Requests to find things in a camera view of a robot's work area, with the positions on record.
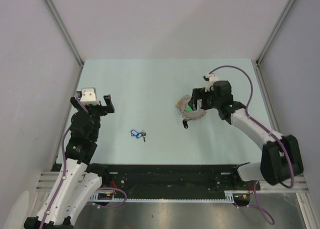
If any blue tagged key bunch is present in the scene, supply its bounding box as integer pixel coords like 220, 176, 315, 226
130, 129, 147, 142

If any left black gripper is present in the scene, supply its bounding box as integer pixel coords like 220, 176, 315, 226
70, 94, 113, 140

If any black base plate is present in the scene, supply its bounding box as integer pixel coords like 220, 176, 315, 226
86, 163, 261, 199

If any green key tag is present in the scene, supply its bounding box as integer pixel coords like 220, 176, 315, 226
185, 106, 193, 113

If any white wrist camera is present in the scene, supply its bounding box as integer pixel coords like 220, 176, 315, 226
80, 87, 100, 106
203, 73, 219, 92

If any right aluminium frame post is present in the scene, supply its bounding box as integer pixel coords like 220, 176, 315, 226
255, 0, 297, 67

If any black key fob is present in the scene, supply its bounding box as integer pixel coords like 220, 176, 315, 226
182, 119, 189, 129

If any aluminium frame post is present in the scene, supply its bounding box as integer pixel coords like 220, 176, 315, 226
42, 0, 84, 69
255, 0, 297, 67

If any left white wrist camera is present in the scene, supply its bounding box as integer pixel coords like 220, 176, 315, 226
80, 87, 100, 106

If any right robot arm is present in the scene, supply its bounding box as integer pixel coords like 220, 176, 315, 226
188, 80, 304, 190

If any white cable duct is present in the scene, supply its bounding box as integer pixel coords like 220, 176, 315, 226
87, 192, 235, 208

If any metal disc keyring holder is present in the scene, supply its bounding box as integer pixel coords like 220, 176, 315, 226
175, 95, 207, 121

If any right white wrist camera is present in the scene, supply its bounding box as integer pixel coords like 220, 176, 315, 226
203, 73, 219, 92

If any left aluminium frame post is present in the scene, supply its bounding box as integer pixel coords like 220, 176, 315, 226
42, 0, 84, 69

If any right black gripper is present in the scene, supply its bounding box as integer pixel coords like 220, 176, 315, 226
188, 87, 221, 111

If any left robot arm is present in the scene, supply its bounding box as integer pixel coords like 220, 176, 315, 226
23, 90, 115, 229

